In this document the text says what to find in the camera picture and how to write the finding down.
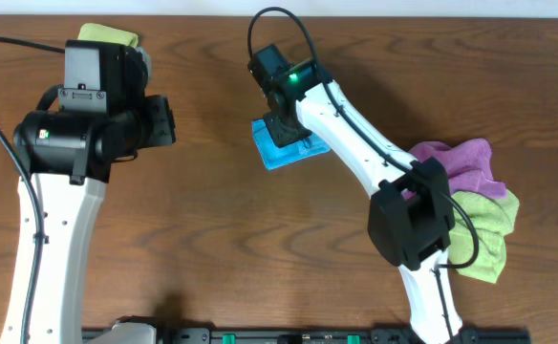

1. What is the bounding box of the blue microfiber cloth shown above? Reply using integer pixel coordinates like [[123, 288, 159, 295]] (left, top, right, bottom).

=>
[[251, 119, 331, 170]]

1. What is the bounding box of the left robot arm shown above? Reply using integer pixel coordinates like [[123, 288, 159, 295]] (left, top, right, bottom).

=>
[[0, 85, 176, 343]]

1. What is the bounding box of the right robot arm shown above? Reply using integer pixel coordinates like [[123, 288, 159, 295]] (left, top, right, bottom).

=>
[[256, 61, 462, 343]]

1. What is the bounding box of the folded green cloth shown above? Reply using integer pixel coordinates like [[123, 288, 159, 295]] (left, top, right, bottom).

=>
[[77, 23, 139, 48]]

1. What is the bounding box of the crumpled purple cloth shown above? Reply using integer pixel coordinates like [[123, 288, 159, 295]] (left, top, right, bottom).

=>
[[409, 139, 507, 199]]

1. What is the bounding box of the crumpled green cloth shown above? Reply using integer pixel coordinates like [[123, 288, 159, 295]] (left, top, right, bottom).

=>
[[449, 190, 520, 284]]

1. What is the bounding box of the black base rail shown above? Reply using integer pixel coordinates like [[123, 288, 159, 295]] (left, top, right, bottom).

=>
[[81, 326, 532, 344]]

